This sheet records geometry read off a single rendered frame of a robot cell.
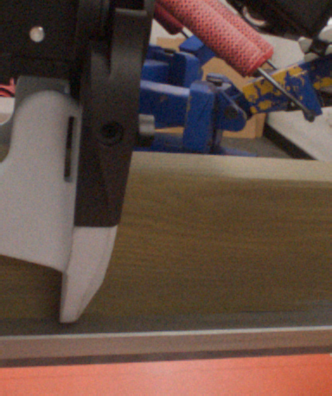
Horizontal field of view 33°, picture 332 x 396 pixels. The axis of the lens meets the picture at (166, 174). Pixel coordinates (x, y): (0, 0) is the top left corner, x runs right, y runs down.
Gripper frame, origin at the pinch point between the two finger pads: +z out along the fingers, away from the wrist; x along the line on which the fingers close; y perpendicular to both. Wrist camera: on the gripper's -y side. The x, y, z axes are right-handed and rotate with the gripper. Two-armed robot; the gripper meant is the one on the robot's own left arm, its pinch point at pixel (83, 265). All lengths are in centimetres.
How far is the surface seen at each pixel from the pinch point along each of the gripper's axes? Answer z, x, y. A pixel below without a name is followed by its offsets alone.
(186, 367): 13.6, -9.3, -9.2
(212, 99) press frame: 6, -63, -27
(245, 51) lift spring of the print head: -3, -60, -30
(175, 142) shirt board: 16, -72, -24
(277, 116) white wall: 86, -390, -201
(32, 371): 13.7, -9.6, 1.4
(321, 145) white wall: 86, -315, -201
